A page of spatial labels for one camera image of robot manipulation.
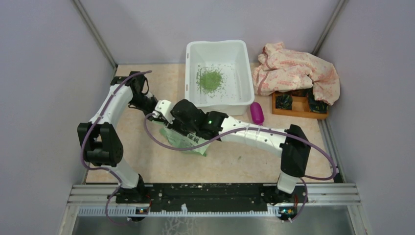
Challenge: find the green cat litter bag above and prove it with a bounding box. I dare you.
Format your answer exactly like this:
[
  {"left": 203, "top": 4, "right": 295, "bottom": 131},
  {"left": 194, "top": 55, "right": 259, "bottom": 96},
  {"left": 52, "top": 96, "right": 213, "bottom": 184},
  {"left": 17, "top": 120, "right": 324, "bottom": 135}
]
[{"left": 159, "top": 127, "right": 209, "bottom": 157}]

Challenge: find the purple plastic scoop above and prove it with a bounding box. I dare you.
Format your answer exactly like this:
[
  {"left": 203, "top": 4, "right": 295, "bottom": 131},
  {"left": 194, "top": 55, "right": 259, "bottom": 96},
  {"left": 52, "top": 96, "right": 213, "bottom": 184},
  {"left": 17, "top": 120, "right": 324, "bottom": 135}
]
[{"left": 250, "top": 102, "right": 265, "bottom": 125}]

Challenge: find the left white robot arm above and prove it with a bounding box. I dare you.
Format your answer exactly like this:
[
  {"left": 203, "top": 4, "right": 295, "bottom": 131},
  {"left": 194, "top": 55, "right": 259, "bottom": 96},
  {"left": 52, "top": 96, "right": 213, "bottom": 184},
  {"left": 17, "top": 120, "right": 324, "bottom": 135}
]
[{"left": 77, "top": 71, "right": 158, "bottom": 203}]

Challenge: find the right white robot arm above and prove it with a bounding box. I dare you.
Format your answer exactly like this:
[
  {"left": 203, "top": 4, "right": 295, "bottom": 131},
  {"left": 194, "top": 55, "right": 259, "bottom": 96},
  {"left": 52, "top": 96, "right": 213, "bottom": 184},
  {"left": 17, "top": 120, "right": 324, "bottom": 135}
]
[{"left": 165, "top": 99, "right": 311, "bottom": 202}]

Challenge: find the green cat litter pile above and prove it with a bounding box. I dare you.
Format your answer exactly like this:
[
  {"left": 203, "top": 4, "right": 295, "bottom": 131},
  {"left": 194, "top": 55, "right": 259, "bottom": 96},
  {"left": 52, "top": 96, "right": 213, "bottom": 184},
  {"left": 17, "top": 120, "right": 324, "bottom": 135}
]
[{"left": 196, "top": 64, "right": 238, "bottom": 98}]

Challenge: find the white plastic litter box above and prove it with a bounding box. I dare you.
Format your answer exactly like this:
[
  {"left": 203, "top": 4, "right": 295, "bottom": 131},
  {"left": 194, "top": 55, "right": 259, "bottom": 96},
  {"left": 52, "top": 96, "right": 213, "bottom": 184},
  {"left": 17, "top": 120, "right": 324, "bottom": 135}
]
[{"left": 184, "top": 40, "right": 254, "bottom": 116}]

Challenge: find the dark patterned cloth bundle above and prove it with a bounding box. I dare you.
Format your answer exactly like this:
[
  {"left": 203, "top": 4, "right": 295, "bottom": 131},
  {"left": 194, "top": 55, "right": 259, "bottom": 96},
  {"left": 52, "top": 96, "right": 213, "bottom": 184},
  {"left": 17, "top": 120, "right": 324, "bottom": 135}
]
[{"left": 275, "top": 94, "right": 293, "bottom": 110}]

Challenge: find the pink patterned cloth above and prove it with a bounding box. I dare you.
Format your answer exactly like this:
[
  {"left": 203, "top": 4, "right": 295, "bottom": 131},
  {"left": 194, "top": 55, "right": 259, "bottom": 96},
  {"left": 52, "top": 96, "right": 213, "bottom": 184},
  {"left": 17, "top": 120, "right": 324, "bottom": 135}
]
[{"left": 252, "top": 42, "right": 340, "bottom": 105}]

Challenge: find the wooden tray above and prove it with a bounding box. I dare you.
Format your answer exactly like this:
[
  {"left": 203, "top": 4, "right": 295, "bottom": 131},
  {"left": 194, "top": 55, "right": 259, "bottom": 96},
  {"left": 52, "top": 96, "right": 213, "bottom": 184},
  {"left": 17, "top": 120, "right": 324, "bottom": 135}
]
[{"left": 272, "top": 90, "right": 329, "bottom": 120}]

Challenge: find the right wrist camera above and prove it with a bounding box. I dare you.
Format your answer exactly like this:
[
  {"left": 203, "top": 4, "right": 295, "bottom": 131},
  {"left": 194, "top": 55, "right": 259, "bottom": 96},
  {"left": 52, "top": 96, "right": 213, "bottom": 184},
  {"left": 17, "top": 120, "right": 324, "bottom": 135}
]
[{"left": 152, "top": 100, "right": 174, "bottom": 124}]

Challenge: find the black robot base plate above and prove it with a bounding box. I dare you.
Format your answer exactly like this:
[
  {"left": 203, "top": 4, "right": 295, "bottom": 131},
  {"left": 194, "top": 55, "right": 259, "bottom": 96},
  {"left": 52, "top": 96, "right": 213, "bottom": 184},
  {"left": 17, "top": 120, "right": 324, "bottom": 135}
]
[{"left": 115, "top": 183, "right": 306, "bottom": 212}]

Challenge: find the aluminium frame rail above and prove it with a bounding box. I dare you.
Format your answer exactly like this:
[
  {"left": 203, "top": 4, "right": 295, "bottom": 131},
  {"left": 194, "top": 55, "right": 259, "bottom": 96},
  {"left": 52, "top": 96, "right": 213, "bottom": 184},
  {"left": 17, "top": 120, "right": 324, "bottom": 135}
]
[{"left": 68, "top": 183, "right": 361, "bottom": 217}]

